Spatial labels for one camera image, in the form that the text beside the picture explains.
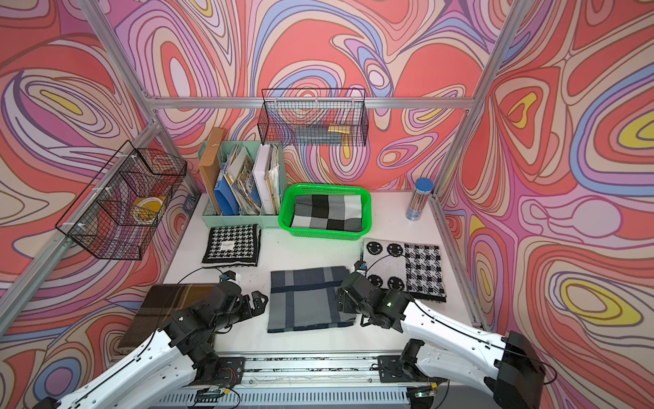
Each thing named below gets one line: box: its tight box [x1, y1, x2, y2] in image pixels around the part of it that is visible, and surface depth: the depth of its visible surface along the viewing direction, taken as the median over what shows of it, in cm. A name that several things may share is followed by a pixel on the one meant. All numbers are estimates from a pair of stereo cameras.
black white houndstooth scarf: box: [201, 224, 262, 268], surface depth 98 cm
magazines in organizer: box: [224, 144, 262, 215], surface depth 100 cm
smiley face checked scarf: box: [361, 237, 448, 303], surface depth 93 cm
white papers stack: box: [252, 144, 282, 215], surface depth 98 cm
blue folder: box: [213, 174, 241, 216], surface depth 98 cm
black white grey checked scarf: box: [290, 194, 363, 232], surface depth 111 cm
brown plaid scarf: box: [117, 282, 221, 349], surface depth 86 cm
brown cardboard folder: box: [198, 126, 224, 216], surface depth 88 cm
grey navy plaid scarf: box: [267, 265, 357, 334], surface depth 88 cm
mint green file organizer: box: [197, 140, 288, 230], surface depth 101 cm
